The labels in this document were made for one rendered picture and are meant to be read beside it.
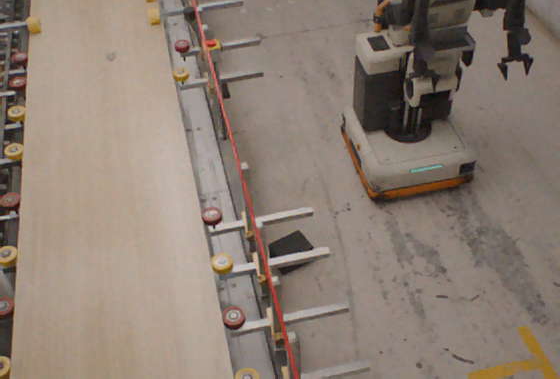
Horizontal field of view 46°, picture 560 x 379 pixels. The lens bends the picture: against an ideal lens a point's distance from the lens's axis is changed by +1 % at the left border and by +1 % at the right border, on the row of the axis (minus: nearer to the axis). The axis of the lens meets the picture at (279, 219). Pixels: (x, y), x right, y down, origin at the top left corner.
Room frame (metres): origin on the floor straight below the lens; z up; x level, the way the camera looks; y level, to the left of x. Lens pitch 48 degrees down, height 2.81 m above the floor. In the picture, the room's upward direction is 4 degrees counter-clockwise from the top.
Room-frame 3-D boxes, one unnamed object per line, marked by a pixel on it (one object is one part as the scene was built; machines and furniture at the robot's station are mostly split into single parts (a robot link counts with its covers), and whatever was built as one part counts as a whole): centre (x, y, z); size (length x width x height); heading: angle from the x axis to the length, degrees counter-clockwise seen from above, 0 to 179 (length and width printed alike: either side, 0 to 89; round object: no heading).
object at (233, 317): (1.29, 0.18, 0.85); 0.08 x 0.08 x 0.11
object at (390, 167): (2.96, -0.79, 0.16); 0.67 x 0.64 x 0.25; 9
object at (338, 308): (1.33, -0.01, 0.81); 0.43 x 0.03 x 0.04; 100
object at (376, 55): (3.06, -0.77, 0.59); 0.55 x 0.34 x 0.83; 99
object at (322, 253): (1.57, 0.03, 0.83); 0.43 x 0.03 x 0.04; 100
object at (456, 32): (2.68, -0.84, 0.99); 0.28 x 0.16 x 0.22; 99
